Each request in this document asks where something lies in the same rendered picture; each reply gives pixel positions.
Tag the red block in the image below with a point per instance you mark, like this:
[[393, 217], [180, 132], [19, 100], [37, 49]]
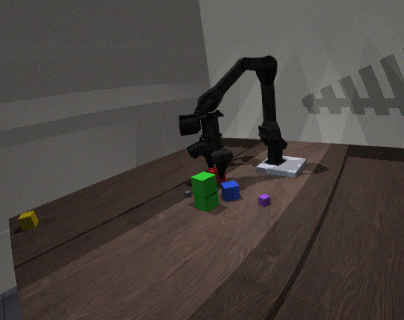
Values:
[[213, 170]]

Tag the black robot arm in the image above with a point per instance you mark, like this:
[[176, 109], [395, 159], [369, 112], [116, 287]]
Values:
[[269, 131]]

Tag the green block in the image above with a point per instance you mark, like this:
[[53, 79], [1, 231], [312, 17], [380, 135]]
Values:
[[208, 203], [204, 184]]

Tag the yellow cube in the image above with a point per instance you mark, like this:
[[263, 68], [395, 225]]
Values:
[[28, 220]]

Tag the purple block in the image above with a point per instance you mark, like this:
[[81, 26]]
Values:
[[264, 200]]

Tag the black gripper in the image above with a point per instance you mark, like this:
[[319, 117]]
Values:
[[219, 157]]

